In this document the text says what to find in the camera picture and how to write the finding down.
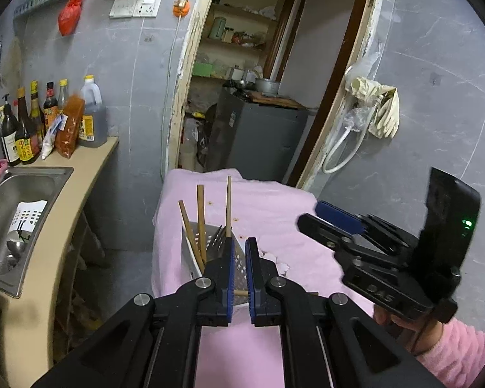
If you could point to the wooden door frame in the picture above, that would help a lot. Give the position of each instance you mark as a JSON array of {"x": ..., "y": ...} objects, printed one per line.
[{"x": 186, "y": 89}]

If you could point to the pink cloth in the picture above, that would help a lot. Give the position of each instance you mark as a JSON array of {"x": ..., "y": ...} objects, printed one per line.
[{"x": 266, "y": 218}]

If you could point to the metal pot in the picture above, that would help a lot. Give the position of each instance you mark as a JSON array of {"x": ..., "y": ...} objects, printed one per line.
[{"x": 267, "y": 87}]

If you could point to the dark sauce bottle yellow label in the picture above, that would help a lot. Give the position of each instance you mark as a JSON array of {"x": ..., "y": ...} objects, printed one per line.
[{"x": 26, "y": 141}]

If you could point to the grey cabinet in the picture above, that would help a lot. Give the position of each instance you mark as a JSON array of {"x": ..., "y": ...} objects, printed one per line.
[{"x": 258, "y": 141}]

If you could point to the white seasoning packet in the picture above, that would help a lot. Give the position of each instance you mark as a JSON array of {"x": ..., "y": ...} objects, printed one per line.
[{"x": 50, "y": 141}]

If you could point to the pale green canister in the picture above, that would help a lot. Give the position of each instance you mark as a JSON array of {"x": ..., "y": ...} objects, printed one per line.
[{"x": 219, "y": 28}]

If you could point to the white wall socket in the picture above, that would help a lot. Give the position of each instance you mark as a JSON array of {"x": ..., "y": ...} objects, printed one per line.
[{"x": 135, "y": 7}]

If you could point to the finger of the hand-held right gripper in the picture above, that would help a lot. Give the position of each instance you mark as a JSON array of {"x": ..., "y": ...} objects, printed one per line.
[
  {"x": 319, "y": 228},
  {"x": 339, "y": 216}
]

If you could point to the clear bottle yellow cap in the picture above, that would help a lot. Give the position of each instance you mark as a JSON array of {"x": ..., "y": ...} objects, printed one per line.
[{"x": 63, "y": 93}]

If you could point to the red label sauce bottle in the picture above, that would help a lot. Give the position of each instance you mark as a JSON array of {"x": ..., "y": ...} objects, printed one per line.
[{"x": 50, "y": 105}]

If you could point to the stainless steel sink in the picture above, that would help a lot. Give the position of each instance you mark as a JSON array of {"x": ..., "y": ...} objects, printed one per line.
[{"x": 20, "y": 194}]

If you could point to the person's right hand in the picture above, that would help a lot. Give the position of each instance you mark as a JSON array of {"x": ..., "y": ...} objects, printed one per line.
[{"x": 412, "y": 331}]

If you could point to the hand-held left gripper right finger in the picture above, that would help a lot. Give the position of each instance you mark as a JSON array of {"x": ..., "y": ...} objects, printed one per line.
[{"x": 251, "y": 283}]

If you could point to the wooden cutting board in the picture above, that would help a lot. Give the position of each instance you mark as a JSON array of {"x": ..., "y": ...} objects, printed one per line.
[{"x": 279, "y": 101}]

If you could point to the person's right forearm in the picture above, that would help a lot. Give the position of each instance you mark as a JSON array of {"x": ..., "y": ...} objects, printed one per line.
[{"x": 460, "y": 355}]

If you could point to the wooden pantry shelves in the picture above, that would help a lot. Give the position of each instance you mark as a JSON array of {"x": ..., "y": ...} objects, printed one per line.
[{"x": 234, "y": 46}]

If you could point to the metal wall rack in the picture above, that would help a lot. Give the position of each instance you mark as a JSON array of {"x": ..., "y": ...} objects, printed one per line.
[{"x": 40, "y": 2}]

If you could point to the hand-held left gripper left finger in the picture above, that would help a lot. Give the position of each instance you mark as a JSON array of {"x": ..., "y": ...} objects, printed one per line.
[{"x": 228, "y": 283}]

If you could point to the beige kitchen counter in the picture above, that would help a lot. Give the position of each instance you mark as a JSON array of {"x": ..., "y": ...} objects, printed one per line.
[{"x": 76, "y": 169}]

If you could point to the wooden chopstick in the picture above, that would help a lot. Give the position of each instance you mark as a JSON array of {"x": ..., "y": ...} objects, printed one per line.
[
  {"x": 240, "y": 292},
  {"x": 201, "y": 210},
  {"x": 184, "y": 216}
]

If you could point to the orange plug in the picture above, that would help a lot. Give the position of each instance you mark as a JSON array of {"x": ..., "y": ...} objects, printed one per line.
[{"x": 181, "y": 8}]

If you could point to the cream rubber gloves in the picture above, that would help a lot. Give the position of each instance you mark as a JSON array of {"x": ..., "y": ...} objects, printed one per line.
[{"x": 382, "y": 109}]

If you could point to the large dark vinegar jug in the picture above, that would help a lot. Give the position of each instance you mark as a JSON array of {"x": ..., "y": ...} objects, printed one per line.
[{"x": 93, "y": 121}]

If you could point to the perforated metal utensil holder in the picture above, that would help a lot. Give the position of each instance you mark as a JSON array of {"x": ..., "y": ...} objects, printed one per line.
[{"x": 186, "y": 258}]

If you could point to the red plastic bag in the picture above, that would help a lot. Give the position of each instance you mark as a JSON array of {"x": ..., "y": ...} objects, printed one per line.
[{"x": 70, "y": 14}]

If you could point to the yellow capped sauce bottle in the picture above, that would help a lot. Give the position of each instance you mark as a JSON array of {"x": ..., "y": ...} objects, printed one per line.
[{"x": 35, "y": 109}]

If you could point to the red chili packet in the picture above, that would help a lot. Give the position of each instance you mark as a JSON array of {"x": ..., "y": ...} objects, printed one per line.
[{"x": 70, "y": 129}]

